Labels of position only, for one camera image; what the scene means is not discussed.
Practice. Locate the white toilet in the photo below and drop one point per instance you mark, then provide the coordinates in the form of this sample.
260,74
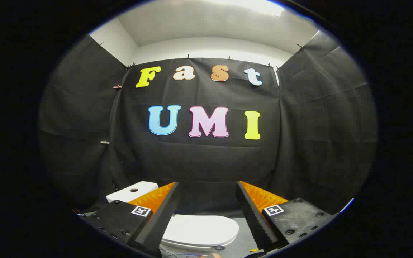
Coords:
131,192

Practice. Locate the black backdrop cloth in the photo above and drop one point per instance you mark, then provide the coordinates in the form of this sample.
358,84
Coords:
206,161

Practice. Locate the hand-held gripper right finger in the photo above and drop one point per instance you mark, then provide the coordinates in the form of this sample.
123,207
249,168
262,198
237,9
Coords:
253,218

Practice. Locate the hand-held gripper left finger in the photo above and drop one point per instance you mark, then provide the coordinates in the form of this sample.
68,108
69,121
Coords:
163,218

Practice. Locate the white toilet lid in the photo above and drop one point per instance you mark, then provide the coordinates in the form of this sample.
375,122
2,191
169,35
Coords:
199,229

